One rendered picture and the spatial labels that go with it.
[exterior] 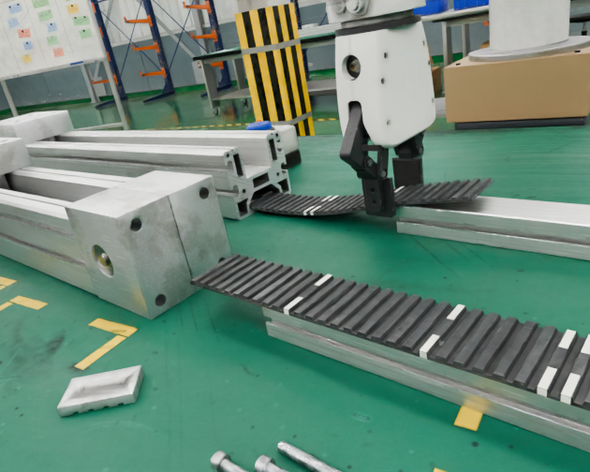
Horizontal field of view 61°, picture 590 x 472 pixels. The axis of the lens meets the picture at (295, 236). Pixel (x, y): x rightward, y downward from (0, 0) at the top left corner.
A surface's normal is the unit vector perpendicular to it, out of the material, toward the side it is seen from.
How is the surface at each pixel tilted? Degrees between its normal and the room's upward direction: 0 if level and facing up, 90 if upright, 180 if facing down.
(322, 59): 90
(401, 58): 88
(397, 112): 89
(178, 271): 90
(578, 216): 0
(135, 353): 0
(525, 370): 0
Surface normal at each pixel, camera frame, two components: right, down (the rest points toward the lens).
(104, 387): -0.18, -0.90
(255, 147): -0.64, 0.40
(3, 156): 0.75, 0.14
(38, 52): -0.22, 0.42
